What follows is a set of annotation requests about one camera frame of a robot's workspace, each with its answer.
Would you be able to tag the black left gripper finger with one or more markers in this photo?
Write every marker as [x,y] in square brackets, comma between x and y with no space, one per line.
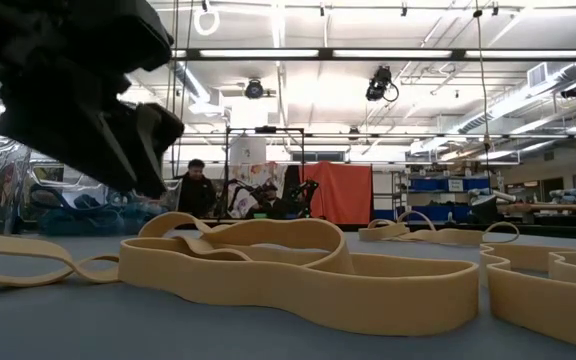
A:
[78,145]
[160,145]

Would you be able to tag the teal rubber band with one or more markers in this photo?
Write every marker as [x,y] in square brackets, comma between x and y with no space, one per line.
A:
[35,192]
[83,220]
[118,202]

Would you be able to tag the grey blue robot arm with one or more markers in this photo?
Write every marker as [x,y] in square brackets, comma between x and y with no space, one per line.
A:
[493,195]
[570,194]

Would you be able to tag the black background robot arm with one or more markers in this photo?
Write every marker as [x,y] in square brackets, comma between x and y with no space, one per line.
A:
[308,192]

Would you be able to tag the person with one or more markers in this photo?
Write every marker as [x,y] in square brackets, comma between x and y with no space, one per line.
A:
[195,192]
[270,205]

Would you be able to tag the black tripod pole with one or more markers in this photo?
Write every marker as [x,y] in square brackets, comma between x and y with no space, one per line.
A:
[226,170]

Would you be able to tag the floral cloth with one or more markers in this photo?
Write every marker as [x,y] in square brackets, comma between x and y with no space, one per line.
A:
[253,172]

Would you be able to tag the orange fabric panel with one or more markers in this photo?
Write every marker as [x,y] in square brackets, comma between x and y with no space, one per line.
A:
[343,195]

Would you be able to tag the shelf with blue bins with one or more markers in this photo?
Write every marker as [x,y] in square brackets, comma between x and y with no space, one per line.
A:
[433,185]

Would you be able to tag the wooden workbench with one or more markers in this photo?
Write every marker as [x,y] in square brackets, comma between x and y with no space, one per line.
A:
[568,206]

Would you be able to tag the black ceiling speaker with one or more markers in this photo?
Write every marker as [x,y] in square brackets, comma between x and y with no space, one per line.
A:
[572,91]

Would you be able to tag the black ceiling camera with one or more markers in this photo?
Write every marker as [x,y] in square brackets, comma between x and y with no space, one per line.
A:
[379,82]
[254,90]

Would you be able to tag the black overhead frame beam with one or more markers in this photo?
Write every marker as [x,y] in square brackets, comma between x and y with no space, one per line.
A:
[368,54]

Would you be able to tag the thin black frame beam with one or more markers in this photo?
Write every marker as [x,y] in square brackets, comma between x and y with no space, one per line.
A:
[468,135]

